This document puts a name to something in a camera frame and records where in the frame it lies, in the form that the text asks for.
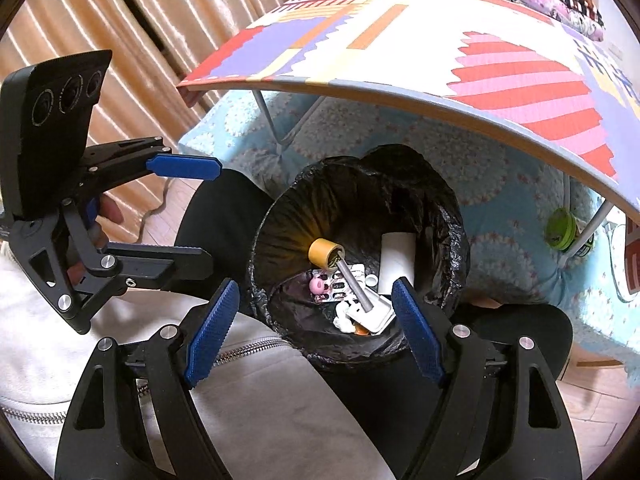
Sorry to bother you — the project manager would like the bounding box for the beige striped curtain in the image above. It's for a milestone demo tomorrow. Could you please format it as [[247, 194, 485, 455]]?
[[0, 0, 321, 241]]

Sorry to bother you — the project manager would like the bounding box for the person's left hand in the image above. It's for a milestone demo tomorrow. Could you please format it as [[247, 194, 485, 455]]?
[[65, 194, 125, 286]]

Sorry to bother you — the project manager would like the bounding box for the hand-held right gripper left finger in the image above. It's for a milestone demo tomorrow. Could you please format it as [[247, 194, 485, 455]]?
[[54, 277, 241, 480]]

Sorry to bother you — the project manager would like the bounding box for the grey metal bar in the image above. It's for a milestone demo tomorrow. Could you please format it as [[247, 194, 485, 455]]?
[[336, 256, 373, 312]]

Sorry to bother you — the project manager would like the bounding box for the green tape roll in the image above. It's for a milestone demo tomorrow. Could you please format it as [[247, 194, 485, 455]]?
[[545, 208, 578, 252]]

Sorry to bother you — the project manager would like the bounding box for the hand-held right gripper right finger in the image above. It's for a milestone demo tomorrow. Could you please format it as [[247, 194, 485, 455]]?
[[391, 276, 583, 480]]

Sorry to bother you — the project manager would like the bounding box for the white plastic box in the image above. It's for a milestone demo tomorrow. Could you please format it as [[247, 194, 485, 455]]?
[[350, 295, 396, 333]]

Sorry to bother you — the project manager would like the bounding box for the white and red printed bag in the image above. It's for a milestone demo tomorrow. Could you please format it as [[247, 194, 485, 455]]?
[[602, 210, 640, 303]]

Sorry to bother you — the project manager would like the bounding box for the brown tape roll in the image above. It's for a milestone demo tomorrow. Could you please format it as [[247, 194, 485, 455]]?
[[308, 238, 346, 267]]

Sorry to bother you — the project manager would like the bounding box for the colourful printed folding table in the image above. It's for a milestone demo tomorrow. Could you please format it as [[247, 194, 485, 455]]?
[[176, 0, 640, 268]]

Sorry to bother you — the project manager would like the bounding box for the white zipped jacket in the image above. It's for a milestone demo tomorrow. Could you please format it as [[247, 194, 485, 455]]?
[[0, 245, 396, 480]]

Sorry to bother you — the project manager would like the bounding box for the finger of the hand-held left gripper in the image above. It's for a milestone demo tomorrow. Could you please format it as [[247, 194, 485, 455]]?
[[77, 136, 222, 196], [90, 241, 215, 292]]

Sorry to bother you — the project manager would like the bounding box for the bin with black bag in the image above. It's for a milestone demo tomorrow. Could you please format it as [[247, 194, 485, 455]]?
[[247, 144, 472, 366]]

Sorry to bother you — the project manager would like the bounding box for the dark floor cable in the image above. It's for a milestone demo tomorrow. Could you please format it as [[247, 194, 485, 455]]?
[[135, 177, 171, 241]]

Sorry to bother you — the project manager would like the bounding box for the white paper tube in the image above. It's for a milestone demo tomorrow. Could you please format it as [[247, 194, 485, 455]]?
[[377, 232, 416, 296]]

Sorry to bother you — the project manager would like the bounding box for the red and silver blister pack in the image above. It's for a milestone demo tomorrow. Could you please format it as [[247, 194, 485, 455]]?
[[312, 262, 368, 306]]

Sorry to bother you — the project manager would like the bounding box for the white tissue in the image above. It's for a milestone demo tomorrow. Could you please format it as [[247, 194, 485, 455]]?
[[332, 300, 358, 331]]

